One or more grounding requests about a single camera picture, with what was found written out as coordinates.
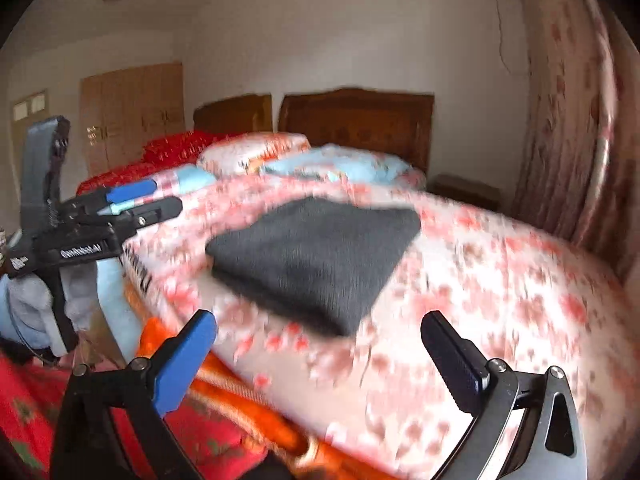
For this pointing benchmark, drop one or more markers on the pink hoop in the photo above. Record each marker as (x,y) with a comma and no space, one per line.
(602,110)

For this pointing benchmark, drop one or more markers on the dark wooden nightstand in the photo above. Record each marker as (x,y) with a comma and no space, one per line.
(465,190)

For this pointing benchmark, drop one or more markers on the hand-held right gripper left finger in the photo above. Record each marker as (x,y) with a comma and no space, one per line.
(182,360)

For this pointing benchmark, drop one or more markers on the red patterned blanket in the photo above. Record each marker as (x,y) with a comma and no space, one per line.
(30,410)

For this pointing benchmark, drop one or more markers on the wooden wardrobe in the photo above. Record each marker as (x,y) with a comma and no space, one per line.
(130,110)

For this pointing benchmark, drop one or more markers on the light blue floral pillow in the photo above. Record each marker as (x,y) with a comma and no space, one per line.
(345,162)

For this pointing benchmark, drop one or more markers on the pink floral pillow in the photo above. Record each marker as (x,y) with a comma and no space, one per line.
(250,152)

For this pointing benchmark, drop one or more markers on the pink floral bed sheet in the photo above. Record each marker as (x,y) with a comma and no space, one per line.
(475,310)

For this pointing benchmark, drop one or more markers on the pink floral curtain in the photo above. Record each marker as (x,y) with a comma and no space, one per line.
(560,110)

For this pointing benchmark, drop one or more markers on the small wooden headboard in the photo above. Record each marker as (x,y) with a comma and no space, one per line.
(230,115)

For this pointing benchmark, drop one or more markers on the person's left hand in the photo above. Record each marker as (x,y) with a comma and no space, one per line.
(25,310)

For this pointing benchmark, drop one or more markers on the wooden door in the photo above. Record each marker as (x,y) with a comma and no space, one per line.
(27,135)

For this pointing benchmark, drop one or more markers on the dark striped knit sweater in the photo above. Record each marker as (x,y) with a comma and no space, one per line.
(310,260)

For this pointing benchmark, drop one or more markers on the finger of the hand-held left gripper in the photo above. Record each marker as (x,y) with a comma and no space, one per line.
(130,191)
(150,210)

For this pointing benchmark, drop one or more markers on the large carved wooden headboard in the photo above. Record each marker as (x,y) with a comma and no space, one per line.
(360,120)

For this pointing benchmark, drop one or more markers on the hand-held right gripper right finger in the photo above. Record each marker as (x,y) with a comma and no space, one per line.
(452,360)

